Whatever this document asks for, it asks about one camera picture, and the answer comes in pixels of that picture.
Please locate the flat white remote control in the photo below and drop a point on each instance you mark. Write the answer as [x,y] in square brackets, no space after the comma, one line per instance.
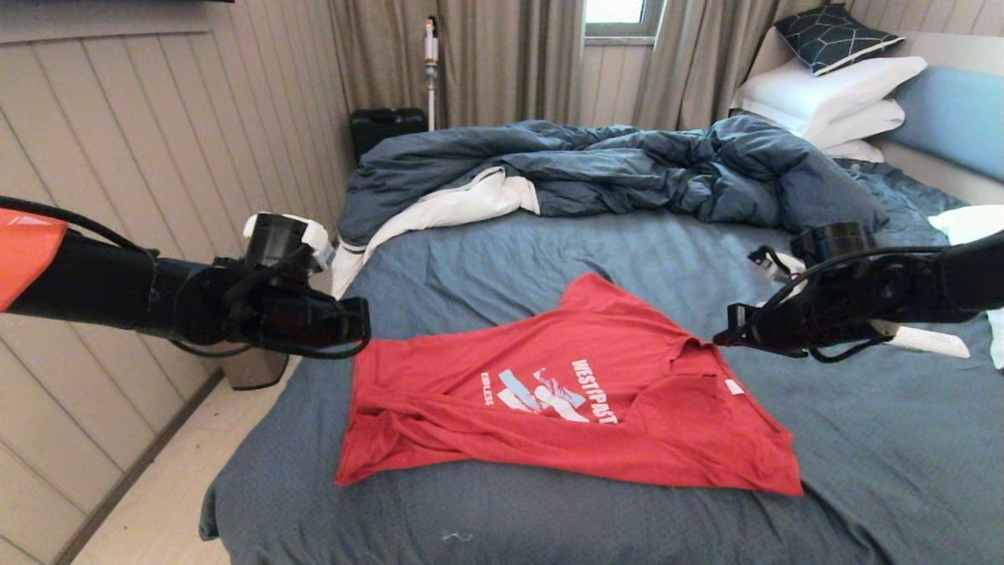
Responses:
[933,341]

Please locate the blue-grey bed sheet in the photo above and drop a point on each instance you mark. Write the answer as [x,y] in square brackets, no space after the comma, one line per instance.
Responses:
[549,251]

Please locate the dark blue crumpled duvet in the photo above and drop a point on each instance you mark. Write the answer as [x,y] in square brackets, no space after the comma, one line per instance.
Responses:
[627,165]

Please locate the dark green suitcase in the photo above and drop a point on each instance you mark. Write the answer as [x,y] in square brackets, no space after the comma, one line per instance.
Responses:
[384,129]

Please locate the large white pillow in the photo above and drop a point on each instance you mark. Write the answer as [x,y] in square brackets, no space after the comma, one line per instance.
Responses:
[816,90]

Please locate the small white thread scrap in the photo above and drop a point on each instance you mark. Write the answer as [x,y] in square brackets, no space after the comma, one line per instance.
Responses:
[449,537]

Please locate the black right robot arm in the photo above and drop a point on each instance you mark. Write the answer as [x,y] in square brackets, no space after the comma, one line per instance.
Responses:
[941,282]

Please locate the red printed t-shirt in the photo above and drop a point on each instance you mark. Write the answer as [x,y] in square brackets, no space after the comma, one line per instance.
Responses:
[549,447]

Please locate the beige curtain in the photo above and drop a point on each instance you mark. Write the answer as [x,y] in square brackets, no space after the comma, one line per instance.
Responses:
[690,63]
[510,63]

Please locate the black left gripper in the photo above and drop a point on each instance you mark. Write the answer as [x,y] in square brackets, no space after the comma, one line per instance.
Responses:
[314,322]

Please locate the white stick vacuum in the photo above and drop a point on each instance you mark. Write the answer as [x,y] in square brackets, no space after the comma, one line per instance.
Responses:
[431,47]

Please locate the blue headboard cushion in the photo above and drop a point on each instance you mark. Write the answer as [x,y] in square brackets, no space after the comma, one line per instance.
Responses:
[957,118]

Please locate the black wall screen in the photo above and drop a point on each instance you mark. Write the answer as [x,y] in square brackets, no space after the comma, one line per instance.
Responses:
[118,1]

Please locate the window with grey frame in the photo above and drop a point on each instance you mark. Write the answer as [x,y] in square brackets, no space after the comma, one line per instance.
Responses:
[616,9]

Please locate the dark geometric patterned cushion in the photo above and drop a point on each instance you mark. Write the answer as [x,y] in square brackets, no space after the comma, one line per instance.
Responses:
[831,35]

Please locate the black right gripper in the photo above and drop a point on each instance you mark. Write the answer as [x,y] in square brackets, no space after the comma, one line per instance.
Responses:
[816,326]

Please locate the beige trash bin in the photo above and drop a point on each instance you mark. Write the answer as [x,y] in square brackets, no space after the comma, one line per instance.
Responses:
[255,370]

